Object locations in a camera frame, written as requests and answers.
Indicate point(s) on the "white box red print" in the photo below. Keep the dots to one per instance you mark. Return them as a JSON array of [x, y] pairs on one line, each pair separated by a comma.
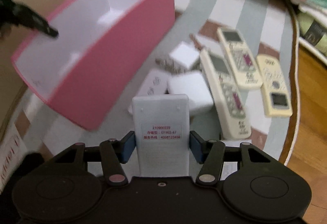
[[13, 150]]

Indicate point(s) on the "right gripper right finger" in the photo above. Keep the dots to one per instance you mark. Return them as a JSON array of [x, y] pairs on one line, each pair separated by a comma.
[[209, 154]]

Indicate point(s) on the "white remote back side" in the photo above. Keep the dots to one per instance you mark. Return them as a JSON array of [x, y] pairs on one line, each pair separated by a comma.
[[161, 124]]

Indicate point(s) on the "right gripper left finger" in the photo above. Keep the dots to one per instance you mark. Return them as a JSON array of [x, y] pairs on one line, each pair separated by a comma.
[[113, 153]]

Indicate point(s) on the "pink cardboard box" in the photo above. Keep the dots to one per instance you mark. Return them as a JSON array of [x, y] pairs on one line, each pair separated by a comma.
[[101, 44]]

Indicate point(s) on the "large white charger block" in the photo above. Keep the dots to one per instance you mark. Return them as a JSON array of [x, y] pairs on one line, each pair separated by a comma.
[[193, 85]]

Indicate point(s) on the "green white folded cloth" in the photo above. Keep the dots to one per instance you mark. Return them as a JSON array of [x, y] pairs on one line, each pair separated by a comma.
[[312, 25]]

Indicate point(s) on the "silver key bunch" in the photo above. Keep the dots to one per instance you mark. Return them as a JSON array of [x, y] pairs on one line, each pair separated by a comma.
[[196, 43]]

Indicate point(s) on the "long cream remote control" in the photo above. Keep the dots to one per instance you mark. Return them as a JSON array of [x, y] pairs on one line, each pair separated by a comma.
[[226, 96]]

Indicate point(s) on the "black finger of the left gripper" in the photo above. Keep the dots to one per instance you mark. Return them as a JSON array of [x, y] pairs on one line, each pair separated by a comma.
[[18, 14]]

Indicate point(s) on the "striped grey white rug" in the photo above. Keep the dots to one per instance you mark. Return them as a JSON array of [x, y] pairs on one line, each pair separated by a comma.
[[268, 28]]

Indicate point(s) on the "slim white remote control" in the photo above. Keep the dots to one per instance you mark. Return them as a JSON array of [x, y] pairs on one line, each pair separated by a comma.
[[155, 83]]

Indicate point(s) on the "small white charger plug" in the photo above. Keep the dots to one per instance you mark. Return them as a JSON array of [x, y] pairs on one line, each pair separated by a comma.
[[184, 57]]

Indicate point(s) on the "cream TCL remote control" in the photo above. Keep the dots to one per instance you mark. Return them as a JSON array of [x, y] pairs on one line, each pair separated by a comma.
[[275, 95]]

